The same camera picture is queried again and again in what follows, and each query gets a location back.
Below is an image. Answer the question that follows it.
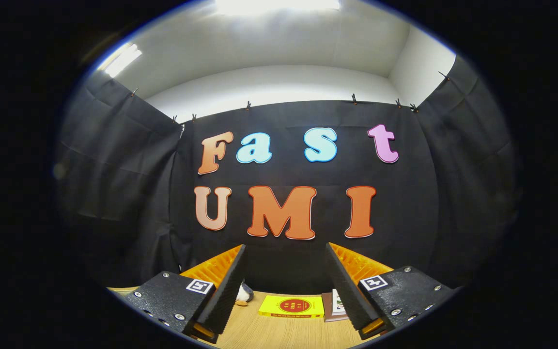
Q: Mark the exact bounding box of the brown cover book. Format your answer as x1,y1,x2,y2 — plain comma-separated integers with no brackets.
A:
321,291,350,323

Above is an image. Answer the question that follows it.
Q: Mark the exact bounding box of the row of black clips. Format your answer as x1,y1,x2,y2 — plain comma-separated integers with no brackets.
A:
130,70,450,124

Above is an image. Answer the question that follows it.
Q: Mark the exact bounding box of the large ceiling light panel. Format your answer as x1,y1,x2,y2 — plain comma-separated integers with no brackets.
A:
215,0,341,15

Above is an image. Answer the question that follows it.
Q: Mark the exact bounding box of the penguin plush toy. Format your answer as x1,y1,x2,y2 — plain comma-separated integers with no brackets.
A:
234,283,254,307

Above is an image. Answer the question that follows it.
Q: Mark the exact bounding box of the white floral book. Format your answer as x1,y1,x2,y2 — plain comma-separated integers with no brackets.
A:
331,289,348,315

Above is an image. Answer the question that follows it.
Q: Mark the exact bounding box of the black backdrop cloth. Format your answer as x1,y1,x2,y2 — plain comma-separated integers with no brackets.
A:
54,53,522,296

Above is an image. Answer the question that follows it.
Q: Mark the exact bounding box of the yellow book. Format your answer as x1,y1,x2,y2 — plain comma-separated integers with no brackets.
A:
258,295,325,319

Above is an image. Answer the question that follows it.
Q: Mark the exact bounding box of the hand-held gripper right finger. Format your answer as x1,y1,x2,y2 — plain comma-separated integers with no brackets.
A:
325,241,458,341

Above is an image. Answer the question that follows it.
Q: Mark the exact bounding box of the small ceiling light panel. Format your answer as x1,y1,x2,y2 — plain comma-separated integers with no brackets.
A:
97,43,142,78

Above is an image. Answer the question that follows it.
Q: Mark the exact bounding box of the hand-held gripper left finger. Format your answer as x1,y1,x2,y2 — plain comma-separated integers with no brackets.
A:
121,243,248,345

